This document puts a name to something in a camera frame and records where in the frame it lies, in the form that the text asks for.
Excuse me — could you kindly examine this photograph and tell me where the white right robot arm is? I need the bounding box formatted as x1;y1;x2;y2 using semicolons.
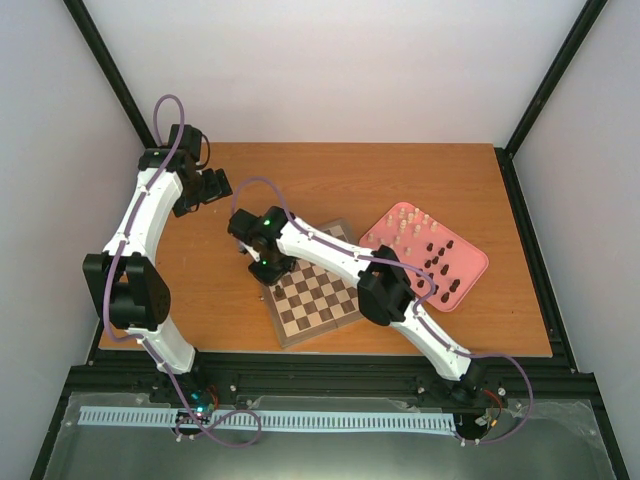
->
228;206;485;406

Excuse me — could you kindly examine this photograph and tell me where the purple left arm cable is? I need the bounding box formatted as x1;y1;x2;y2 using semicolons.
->
102;94;263;448

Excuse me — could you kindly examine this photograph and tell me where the black aluminium frame rail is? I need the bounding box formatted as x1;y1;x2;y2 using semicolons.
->
64;350;599;405

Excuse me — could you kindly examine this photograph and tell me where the wooden chess board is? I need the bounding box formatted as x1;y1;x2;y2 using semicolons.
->
259;217;374;350

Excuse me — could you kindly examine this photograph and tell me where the light blue cable duct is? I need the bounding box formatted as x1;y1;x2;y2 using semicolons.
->
77;406;455;435

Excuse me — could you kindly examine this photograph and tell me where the pink plastic tray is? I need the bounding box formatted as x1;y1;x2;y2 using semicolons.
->
359;202;489;312

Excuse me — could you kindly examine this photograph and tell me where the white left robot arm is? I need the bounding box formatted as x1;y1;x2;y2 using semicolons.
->
82;124;232;403

